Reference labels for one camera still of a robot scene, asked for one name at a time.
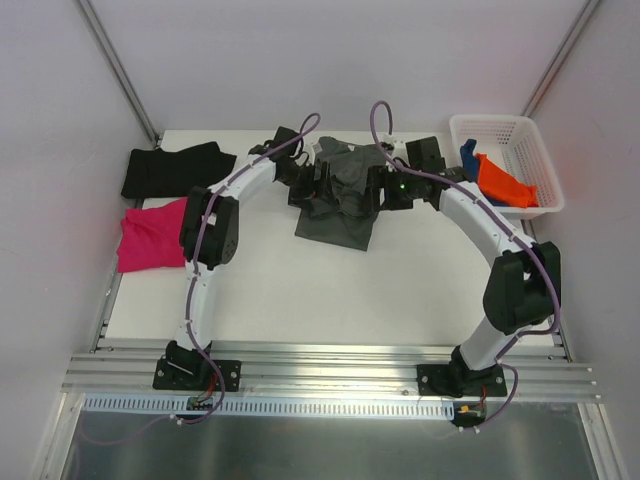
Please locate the aluminium mounting rail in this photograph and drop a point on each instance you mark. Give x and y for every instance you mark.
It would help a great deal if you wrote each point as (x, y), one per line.
(543, 374)

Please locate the aluminium corner post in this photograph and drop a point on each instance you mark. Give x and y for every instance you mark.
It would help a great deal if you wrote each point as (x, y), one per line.
(562, 54)
(117, 68)

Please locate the white plastic basket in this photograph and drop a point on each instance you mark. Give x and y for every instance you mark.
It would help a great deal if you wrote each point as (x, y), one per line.
(514, 144)

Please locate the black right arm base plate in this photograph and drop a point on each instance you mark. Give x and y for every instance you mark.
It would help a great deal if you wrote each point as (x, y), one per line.
(456, 381)

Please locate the pink folded t shirt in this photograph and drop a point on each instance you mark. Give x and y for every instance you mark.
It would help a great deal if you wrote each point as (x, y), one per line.
(150, 238)

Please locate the left aluminium corner post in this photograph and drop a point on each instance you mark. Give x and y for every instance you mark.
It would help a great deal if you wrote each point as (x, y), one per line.
(117, 68)

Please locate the orange t shirt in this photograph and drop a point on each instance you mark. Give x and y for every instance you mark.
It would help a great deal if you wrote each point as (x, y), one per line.
(502, 187)

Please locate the blue t shirt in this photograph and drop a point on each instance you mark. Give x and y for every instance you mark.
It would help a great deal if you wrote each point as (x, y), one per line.
(470, 165)

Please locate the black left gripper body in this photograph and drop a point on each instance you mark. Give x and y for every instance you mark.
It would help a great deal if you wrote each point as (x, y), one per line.
(310, 181)

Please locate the white slotted cable duct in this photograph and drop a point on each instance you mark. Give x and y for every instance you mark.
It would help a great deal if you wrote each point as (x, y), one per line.
(272, 406)

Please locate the grey t shirt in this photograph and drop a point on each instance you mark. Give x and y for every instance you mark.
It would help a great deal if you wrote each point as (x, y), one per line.
(341, 222)

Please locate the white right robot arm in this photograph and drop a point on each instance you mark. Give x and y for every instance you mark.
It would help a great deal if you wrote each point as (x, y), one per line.
(523, 289)

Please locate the right aluminium corner post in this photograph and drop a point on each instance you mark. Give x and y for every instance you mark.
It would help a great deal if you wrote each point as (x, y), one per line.
(562, 54)

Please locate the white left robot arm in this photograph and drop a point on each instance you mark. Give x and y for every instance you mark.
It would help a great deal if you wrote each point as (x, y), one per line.
(209, 237)

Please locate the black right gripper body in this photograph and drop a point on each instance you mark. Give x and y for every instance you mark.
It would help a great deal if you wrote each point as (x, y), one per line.
(376, 186)

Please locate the black folded t shirt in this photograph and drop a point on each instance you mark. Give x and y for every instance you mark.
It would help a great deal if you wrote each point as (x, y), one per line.
(162, 174)

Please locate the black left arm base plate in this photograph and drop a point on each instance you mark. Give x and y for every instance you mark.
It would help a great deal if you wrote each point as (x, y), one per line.
(196, 376)

